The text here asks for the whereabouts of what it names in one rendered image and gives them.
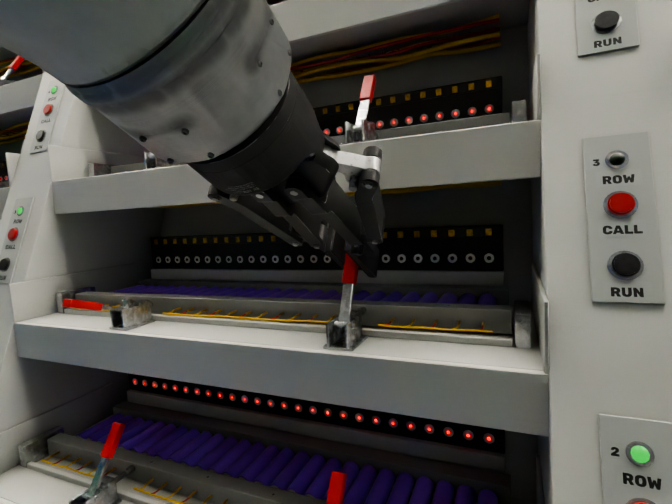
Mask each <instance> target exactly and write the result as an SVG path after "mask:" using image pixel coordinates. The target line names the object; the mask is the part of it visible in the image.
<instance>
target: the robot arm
mask: <svg viewBox="0 0 672 504"><path fill-rule="evenodd" d="M0 46H2V47H4V48H7V49H8V50H10V51H12V52H14V53H16V54H17V55H19V56H21V57H23V58H24V59H26V60H28V61H30V62H32V63H33V64H35V65H37V66H38V67H40V68H41V69H43V70H44V71H45V72H47V73H48V74H50V75H51V76H53V77H54V78H56V79H57V80H59V81H60V82H61V83H63V84H64V85H65V86H66V87H67V89H68V90H69V91H70V92H71V93H72V94H73V95H74V96H76V97H77V98H78V99H79V100H81V101H82V102H84V103H85V104H87V105H89V106H92V107H94V108H95V109H96V110H98V111H99V112H100V113H101V114H103V115H104V116H105V117H106V118H108V119H109V120H110V121H112V122H113V123H114V124H115V125H117V126H118V127H119V128H121V129H122V130H123V131H124V132H126V133H127V134H128V135H129V136H131V137H132V138H133V139H135V140H136V141H137V142H138V143H140V144H141V145H142V146H144V147H145V148H146V149H147V150H149V151H150V152H151V153H152V154H154V155H155V156H157V157H158V158H160V159H162V160H164V161H167V162H168V163H169V164H173V163H187V164H188V165H189V166H190V167H191V168H193V169H194V170H195V171H196V172H197V173H199V174H200V175H201V176H202V177H203V178H205V179H206V180H207V181H208V182H210V183H211V184H210V188H209V191H208V195H207V196H208V197H209V198H210V199H211V200H213V201H216V202H219V203H221V204H223V205H226V206H228V207H231V208H233V209H235V210H237V211H238V212H240V213H241V214H243V215H244V216H246V217H248V218H249V219H251V220H252V221H254V222H256V223H257V224H259V225H260V226H262V227H264V228H265V229H267V230H268V231H270V232H271V233H273V234H275V235H276V236H278V237H280V238H281V239H283V240H284V241H286V242H287V243H289V244H291V245H293V246H296V247H297V246H302V244H303V242H307V243H308V244H309V245H310V246H311V247H313V248H315V249H320V250H321V251H322V252H323V253H324V254H325V255H326V256H328V257H331V258H332V259H333V260H334V261H335V262H336V263H337V264H338V265H339V266H340V267H341V268H342V269H344V263H345V255H346V254H347V255H348V256H349V257H350V258H351V259H352V260H353V261H354V262H355V263H356V264H357V265H358V266H359V267H360V268H361V269H362V270H363V272H364V273H365V274H366V275H367V276H368V277H371V278H376V277H377V268H378V260H379V249H378V248H377V244H381V243H382V242H383V233H384V224H385V211H384V206H383V201H382V195H381V190H380V185H379V180H380V172H381V164H382V155H383V151H382V149H381V148H379V147H377V146H368V147H366V148H365V149H364V151H363V154H362V155H358V154H353V153H349V152H344V151H341V148H340V146H339V144H338V143H337V142H336V141H335V140H334V139H333V138H331V137H329V136H328V135H326V134H325V133H324V132H323V131H322V130H321V128H320V126H319V123H318V121H317V118H316V115H315V112H314V110H313V107H312V105H311V103H310V102H309V100H308V98H307V97H306V95H305V94H304V92H303V90H302V89H301V87H300V85H299V84H298V82H297V80H296V79H295V77H294V76H293V74H292V72H291V71H290V68H291V61H292V50H291V46H290V43H289V40H288V38H287V36H286V34H285V33H284V31H283V29H282V27H281V26H280V24H279V22H278V20H277V19H276V17H275V15H274V13H273V12H272V10H271V8H270V6H269V5H268V3H267V1H266V0H0ZM337 172H340V173H342V174H343V175H344V176H345V179H346V181H347V182H349V190H350V191H352V192H355V202H356V205H357V207H356V205H355V204H354V203H353V202H352V200H351V199H350V198H349V197H348V195H347V194H346V193H345V192H344V190H343V189H342V188H341V187H340V186H339V184H338V183H337V182H336V178H335V176H336V174H337ZM328 224H329V226H328V228H327V225H328ZM289 225H291V226H292V228H291V231H290V230H289Z"/></svg>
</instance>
